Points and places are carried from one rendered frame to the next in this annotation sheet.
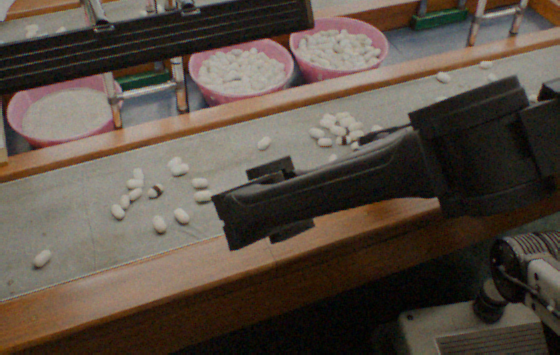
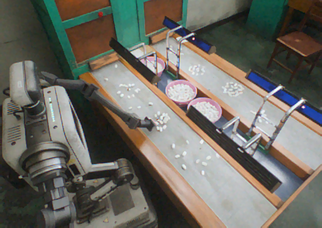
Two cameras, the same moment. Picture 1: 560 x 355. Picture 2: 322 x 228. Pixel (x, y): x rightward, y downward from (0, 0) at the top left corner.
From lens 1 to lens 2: 1.57 m
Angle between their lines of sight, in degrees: 52
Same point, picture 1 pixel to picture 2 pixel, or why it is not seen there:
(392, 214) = (129, 133)
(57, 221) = (116, 78)
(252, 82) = (178, 96)
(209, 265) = not seen: hidden behind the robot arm
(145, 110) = (164, 81)
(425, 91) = (192, 138)
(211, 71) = (178, 87)
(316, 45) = (205, 106)
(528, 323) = (132, 197)
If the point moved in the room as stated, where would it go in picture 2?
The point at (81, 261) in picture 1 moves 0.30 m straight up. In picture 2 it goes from (107, 85) to (100, 57)
